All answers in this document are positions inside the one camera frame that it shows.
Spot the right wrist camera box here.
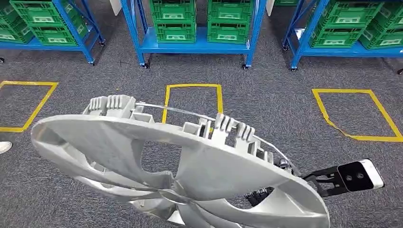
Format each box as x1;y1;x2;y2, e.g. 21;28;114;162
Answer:
337;159;385;193

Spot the black right camera bracket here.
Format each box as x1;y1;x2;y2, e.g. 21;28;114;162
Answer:
302;166;347;198

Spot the blue metal shelf rack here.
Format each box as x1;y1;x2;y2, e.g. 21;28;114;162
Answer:
281;0;403;75
0;0;106;66
120;0;268;70

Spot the yellow floor tape square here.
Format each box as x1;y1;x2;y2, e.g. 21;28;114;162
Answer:
312;88;403;143
161;84;224;124
0;81;59;133

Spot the silver wheel hub cap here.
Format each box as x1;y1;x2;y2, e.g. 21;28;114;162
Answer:
30;94;331;228

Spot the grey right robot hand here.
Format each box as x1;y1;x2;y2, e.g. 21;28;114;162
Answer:
245;158;300;208

